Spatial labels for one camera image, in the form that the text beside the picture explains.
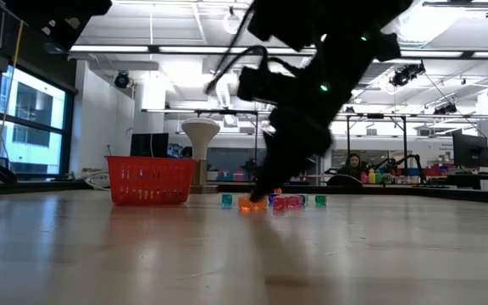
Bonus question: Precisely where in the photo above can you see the red storage bins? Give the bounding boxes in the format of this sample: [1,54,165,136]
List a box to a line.
[424,163,455,178]

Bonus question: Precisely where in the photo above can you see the overhead light bar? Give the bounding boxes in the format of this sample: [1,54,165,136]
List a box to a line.
[69,43,488,59]

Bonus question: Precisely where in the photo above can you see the black background desk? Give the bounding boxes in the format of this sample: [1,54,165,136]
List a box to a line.
[446,173,488,191]

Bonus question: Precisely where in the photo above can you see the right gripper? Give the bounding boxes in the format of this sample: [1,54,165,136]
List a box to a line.
[251,101,334,202]

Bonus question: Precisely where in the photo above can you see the black round ceiling camera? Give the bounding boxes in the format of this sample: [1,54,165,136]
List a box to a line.
[114,70,131,89]

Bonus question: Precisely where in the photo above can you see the dark framed window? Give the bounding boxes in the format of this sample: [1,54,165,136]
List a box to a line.
[0,63,75,177]

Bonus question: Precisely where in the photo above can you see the white mushroom-shaped lamp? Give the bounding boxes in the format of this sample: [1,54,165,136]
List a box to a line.
[180,117,222,195]

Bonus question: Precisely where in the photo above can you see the black background rig frame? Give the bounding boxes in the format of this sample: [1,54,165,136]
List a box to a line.
[345,111,409,173]
[195,108,260,164]

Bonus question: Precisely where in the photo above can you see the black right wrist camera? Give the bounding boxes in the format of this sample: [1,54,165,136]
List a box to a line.
[237,66,287,105]

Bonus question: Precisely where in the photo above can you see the black red background robots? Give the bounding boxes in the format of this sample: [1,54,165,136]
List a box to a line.
[370,152,426,179]

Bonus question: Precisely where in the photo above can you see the black ceiling track camera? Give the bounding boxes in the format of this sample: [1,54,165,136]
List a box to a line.
[390,61,426,88]
[433,101,459,116]

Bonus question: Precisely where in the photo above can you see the black computer monitor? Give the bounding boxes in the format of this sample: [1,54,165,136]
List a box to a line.
[130,132,170,158]
[452,130,488,169]

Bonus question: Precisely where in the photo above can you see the white ring light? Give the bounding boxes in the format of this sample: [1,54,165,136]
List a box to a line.
[221,8,247,35]

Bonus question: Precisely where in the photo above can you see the black rounded chair back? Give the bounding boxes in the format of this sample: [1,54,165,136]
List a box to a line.
[326,174,363,188]

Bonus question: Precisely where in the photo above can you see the white coiled cable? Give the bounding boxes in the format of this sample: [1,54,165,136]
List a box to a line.
[81,168,114,191]

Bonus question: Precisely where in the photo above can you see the red plastic basket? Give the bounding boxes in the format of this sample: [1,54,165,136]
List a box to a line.
[104,155,198,207]

